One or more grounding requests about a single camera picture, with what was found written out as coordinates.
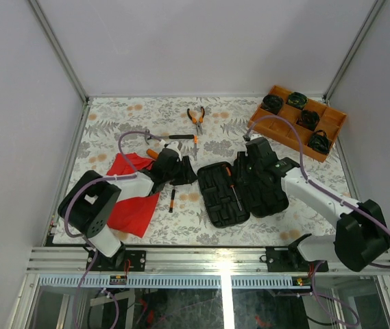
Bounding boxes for black orange screwdriver large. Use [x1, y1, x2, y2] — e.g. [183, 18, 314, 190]
[222, 164, 243, 211]

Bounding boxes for black plastic tool case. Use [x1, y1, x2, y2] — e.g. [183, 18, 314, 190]
[197, 160, 289, 228]

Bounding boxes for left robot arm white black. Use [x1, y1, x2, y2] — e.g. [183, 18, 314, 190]
[58, 148, 197, 271]

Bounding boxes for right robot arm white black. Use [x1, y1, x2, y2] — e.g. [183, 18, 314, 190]
[239, 137, 390, 272]

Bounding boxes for orange black screwdriver left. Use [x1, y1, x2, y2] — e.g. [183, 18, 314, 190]
[146, 149, 158, 160]

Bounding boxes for small hammer black grip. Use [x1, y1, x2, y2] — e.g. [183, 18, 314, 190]
[144, 129, 196, 144]

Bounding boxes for small black orange screwdriver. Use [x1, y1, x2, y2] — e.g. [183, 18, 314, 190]
[169, 188, 176, 213]

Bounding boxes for small orange tipped precision screwdriver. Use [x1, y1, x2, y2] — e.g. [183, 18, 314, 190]
[193, 135, 198, 161]

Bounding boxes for red cloth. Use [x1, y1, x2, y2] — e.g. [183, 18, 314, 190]
[107, 153, 159, 238]

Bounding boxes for orange wooden divided tray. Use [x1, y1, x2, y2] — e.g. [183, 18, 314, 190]
[247, 86, 347, 162]

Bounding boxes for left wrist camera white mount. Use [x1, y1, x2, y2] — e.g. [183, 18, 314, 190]
[161, 140, 182, 160]

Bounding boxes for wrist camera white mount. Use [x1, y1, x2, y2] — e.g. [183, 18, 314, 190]
[243, 134, 261, 144]
[161, 140, 182, 160]

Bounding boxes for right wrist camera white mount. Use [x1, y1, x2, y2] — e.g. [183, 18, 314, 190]
[243, 134, 261, 144]

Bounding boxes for orange handled pliers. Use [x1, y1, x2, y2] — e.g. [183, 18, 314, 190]
[186, 106, 206, 135]

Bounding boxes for rolled dark strap top-left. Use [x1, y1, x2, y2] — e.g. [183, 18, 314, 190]
[262, 94, 284, 113]

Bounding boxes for rolled green strap right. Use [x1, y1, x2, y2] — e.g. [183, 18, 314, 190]
[306, 130, 333, 154]

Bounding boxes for rolled green strap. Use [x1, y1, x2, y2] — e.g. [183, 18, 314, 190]
[306, 130, 333, 154]
[286, 91, 308, 110]

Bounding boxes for rolled dark strap middle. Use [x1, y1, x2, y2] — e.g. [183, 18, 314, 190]
[296, 109, 321, 130]

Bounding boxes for rolled green strap top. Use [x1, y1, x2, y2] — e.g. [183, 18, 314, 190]
[286, 91, 308, 110]

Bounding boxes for aluminium frame rail front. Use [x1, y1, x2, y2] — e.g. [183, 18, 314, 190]
[26, 245, 390, 291]

